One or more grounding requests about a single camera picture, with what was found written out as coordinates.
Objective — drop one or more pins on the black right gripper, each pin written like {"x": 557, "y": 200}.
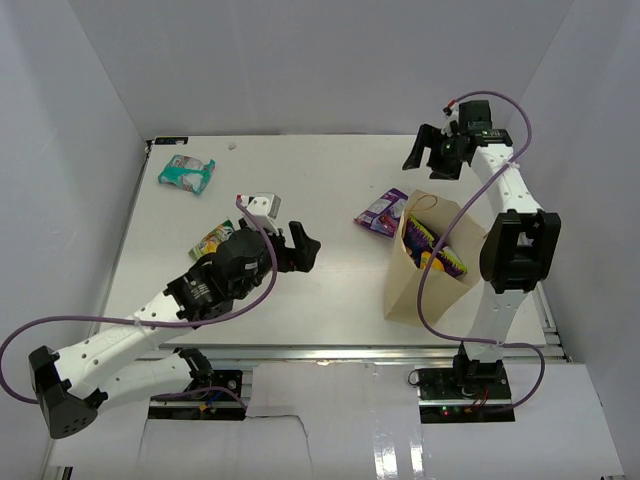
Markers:
{"x": 431, "y": 137}

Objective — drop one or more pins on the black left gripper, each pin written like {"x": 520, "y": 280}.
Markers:
{"x": 301, "y": 257}

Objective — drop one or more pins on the purple Fox's candy bag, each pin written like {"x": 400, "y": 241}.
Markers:
{"x": 383, "y": 215}

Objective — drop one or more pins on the green Fox's candy bag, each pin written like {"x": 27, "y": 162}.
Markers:
{"x": 210, "y": 242}

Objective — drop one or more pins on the brown paper bag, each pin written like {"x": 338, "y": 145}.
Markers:
{"x": 441, "y": 291}

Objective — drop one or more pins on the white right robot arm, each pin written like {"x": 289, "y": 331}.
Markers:
{"x": 519, "y": 248}

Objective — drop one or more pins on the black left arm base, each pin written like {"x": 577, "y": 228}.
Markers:
{"x": 206, "y": 384}

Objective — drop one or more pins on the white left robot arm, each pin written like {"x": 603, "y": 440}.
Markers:
{"x": 77, "y": 383}

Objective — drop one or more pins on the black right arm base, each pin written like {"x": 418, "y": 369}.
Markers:
{"x": 444, "y": 400}

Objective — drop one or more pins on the teal tissue packet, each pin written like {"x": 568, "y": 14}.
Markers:
{"x": 187, "y": 173}

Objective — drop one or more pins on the dark blue logo sticker left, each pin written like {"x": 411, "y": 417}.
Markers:
{"x": 171, "y": 140}

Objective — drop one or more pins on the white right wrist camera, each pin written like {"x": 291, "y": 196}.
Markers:
{"x": 451, "y": 126}

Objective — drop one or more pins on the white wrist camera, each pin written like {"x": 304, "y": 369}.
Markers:
{"x": 451, "y": 126}
{"x": 264, "y": 209}

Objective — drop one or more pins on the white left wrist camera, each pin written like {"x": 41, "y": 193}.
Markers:
{"x": 264, "y": 209}

